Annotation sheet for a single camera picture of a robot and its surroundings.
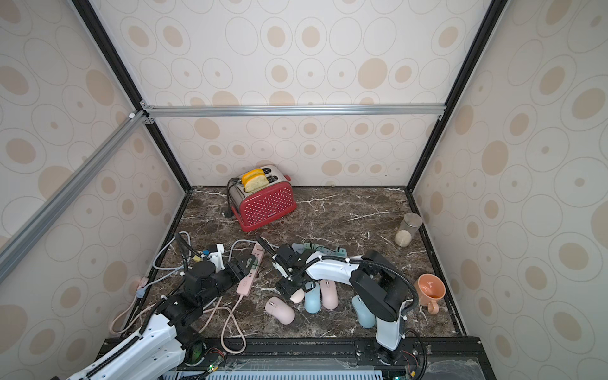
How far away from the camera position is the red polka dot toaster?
954mm

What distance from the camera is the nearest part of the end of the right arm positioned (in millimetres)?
631

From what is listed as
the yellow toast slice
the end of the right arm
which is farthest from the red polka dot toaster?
the end of the right arm

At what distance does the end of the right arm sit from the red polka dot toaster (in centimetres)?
28

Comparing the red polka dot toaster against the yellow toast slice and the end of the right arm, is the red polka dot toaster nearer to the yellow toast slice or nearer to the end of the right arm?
the yellow toast slice
